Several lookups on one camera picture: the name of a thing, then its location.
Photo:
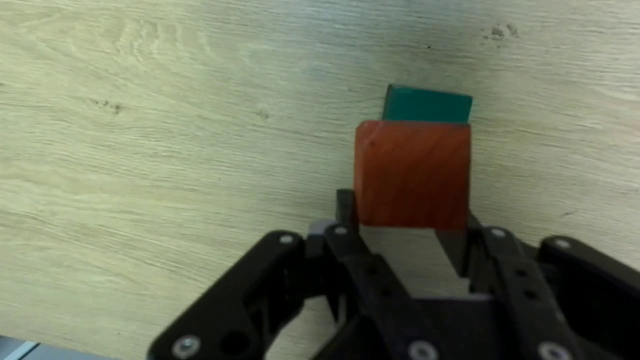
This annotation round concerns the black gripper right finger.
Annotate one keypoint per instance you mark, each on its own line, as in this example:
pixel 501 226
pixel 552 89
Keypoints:
pixel 566 292

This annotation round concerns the green cube block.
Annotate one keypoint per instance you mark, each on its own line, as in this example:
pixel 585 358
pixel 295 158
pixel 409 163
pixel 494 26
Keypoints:
pixel 427 104

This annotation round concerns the grey metal edge strip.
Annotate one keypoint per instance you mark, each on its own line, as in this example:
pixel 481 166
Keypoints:
pixel 15 351

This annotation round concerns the orange cube block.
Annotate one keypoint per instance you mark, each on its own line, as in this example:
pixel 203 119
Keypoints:
pixel 412 174

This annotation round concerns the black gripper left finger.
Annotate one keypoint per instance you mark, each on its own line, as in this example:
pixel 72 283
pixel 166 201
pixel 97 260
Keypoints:
pixel 266 292

